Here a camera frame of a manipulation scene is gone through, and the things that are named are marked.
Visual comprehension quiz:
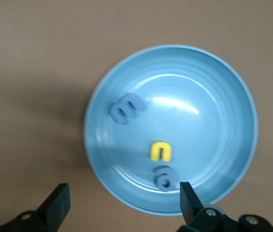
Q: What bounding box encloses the blue lowercase letter m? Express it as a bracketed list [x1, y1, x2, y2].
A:
[109, 93, 144, 126]

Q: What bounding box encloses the blue plate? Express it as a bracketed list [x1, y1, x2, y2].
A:
[83, 44, 259, 215]

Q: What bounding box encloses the yellow lowercase letter n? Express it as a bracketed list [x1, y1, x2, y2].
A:
[150, 141, 173, 162]

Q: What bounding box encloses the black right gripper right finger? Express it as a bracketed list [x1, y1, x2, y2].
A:
[176, 181, 273, 232]

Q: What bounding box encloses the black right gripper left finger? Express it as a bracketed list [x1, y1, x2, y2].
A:
[0, 183, 71, 232]

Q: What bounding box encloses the blue lowercase letter a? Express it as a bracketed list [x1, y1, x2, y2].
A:
[154, 165, 177, 193]

